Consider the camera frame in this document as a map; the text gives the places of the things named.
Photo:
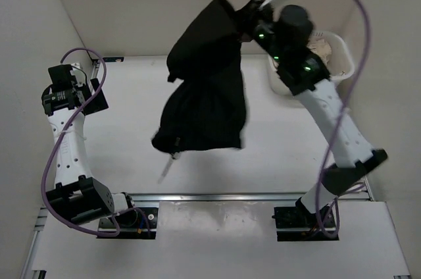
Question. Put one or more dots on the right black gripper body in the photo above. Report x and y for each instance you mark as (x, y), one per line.
(256, 24)

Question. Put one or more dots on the beige garment in basket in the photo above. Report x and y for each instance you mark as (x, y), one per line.
(321, 48)

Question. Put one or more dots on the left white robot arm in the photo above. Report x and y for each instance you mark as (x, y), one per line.
(77, 196)

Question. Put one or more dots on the aluminium front rail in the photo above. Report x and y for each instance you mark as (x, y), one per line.
(178, 197)

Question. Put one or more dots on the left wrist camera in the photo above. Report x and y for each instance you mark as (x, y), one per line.
(61, 77)

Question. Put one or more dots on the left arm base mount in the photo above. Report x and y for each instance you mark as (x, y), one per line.
(133, 226)

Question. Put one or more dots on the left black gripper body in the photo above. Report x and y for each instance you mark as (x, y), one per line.
(97, 104)

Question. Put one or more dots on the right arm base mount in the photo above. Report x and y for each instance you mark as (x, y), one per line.
(292, 225)

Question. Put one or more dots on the small dark label tag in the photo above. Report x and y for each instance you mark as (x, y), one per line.
(113, 59)

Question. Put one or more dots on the black trousers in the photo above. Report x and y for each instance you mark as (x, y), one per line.
(208, 110)

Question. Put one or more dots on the white plastic basket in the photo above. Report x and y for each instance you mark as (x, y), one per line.
(341, 64)

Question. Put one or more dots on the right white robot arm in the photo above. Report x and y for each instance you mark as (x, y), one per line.
(309, 81)

